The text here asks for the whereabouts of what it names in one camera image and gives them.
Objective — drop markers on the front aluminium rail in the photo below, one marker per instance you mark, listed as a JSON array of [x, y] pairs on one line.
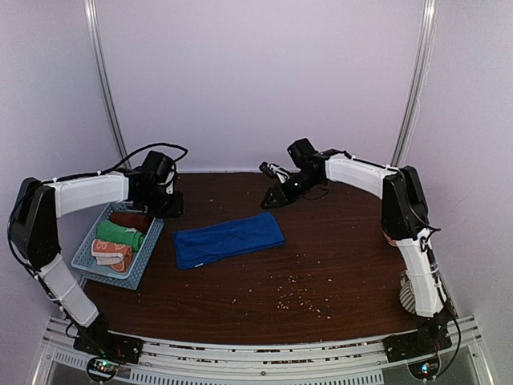
[[354, 361]]

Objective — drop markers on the green rolled towel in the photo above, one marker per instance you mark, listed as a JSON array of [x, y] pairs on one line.
[[113, 233]]

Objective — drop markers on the left aluminium frame post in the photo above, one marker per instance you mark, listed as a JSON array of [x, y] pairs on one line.
[[92, 21]]

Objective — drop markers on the blue towel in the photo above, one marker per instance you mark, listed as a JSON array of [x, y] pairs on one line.
[[197, 247]]

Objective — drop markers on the aluminium frame post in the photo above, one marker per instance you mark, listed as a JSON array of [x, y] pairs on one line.
[[418, 79], [92, 21]]

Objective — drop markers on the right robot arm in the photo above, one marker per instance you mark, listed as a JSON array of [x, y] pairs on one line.
[[404, 218]]

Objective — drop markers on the dark red rolled towel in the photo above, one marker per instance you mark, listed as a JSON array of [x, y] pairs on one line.
[[136, 221]]

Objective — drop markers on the grey striped mug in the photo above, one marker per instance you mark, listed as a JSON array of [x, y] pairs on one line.
[[406, 294]]

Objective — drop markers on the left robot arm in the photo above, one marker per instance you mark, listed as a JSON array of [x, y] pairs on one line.
[[33, 225]]

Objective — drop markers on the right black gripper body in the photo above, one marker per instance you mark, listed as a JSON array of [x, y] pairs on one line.
[[304, 184]]

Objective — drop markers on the right aluminium frame post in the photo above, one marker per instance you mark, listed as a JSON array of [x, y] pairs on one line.
[[418, 79]]

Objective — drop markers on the orange white patterned bowl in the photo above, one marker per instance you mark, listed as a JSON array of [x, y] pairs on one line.
[[389, 239]]

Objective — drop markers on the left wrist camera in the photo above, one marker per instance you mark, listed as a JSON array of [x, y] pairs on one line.
[[169, 184]]

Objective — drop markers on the orange bunny pattern towel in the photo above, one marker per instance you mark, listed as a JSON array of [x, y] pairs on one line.
[[117, 257]]

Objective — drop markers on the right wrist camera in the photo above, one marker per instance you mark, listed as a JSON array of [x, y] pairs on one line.
[[275, 171]]

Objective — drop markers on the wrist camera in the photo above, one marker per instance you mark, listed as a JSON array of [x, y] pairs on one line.
[[169, 184], [275, 171]]

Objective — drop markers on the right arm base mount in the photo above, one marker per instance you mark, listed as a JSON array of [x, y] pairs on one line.
[[420, 351]]

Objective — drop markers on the light blue plastic basket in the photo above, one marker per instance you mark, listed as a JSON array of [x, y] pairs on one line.
[[87, 266]]

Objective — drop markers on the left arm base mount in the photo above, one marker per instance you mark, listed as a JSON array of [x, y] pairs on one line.
[[106, 361]]

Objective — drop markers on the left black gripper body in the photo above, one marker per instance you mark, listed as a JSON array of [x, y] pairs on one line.
[[159, 206]]

